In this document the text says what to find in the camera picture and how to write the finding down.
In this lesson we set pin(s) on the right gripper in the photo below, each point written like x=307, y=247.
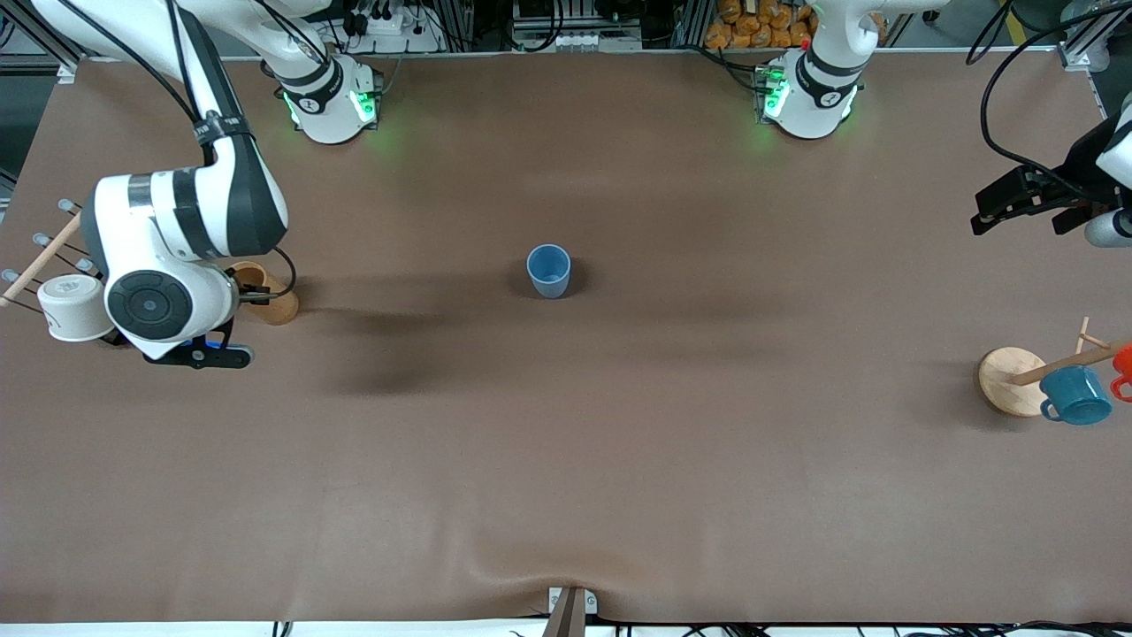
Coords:
x=256, y=288

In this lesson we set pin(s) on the aluminium frame profile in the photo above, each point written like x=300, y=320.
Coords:
x=1081, y=55

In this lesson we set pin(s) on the brown bamboo cylinder cup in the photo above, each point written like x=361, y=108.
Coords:
x=281, y=310

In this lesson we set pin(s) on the white smiley face cup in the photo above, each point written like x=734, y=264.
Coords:
x=75, y=310

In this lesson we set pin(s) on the metal table clamp bracket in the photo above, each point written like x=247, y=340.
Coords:
x=570, y=615

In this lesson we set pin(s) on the white power strip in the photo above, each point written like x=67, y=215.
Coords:
x=389, y=31

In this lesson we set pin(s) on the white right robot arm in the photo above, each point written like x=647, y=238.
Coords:
x=195, y=217

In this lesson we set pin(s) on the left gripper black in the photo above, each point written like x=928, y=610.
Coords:
x=1075, y=168

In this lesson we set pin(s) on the teal ceramic mug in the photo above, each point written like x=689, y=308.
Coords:
x=1074, y=394

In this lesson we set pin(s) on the white terminal block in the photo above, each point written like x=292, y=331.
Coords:
x=575, y=40

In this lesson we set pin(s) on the wooden mug tree stand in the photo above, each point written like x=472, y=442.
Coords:
x=1008, y=376

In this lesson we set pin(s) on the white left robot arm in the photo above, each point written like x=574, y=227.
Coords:
x=814, y=97

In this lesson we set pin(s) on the orange bread bag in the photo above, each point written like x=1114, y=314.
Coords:
x=752, y=26

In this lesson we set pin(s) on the blue plastic cup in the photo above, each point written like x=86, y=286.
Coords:
x=548, y=270

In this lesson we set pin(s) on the red ceramic mug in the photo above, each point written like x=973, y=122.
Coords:
x=1125, y=363

